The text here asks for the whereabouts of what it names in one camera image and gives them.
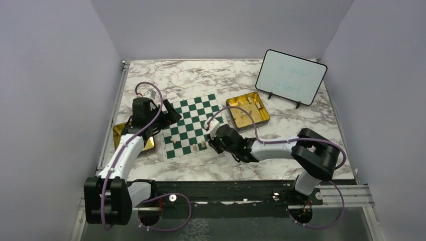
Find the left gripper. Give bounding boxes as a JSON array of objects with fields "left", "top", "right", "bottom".
[{"left": 147, "top": 99, "right": 182, "bottom": 132}]

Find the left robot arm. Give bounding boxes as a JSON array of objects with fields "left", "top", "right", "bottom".
[{"left": 83, "top": 97, "right": 181, "bottom": 229}]

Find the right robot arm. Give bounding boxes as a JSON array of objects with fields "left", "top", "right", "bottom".
[{"left": 204, "top": 124, "right": 345, "bottom": 204}]

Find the green white chess board mat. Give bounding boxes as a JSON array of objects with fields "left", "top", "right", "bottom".
[{"left": 157, "top": 90, "right": 225, "bottom": 163}]

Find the gold tin with light pieces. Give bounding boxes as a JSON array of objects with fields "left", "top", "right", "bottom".
[{"left": 226, "top": 92, "right": 270, "bottom": 131}]

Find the gold tin with dark pieces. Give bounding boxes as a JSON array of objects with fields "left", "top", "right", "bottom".
[{"left": 112, "top": 121, "right": 156, "bottom": 154}]

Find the small whiteboard on stand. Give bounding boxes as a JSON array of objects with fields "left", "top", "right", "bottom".
[{"left": 255, "top": 49, "right": 328, "bottom": 106}]

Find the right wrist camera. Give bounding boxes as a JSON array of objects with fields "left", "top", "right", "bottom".
[{"left": 203, "top": 117, "right": 221, "bottom": 138}]

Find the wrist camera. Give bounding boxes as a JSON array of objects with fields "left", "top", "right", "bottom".
[
  {"left": 203, "top": 117, "right": 221, "bottom": 138},
  {"left": 143, "top": 89, "right": 157, "bottom": 100}
]

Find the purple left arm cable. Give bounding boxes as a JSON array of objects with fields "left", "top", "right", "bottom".
[{"left": 99, "top": 81, "right": 164, "bottom": 231}]

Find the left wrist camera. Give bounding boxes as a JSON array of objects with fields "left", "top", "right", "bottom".
[{"left": 143, "top": 89, "right": 157, "bottom": 100}]

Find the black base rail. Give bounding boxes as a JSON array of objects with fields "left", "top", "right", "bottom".
[{"left": 91, "top": 179, "right": 373, "bottom": 220}]

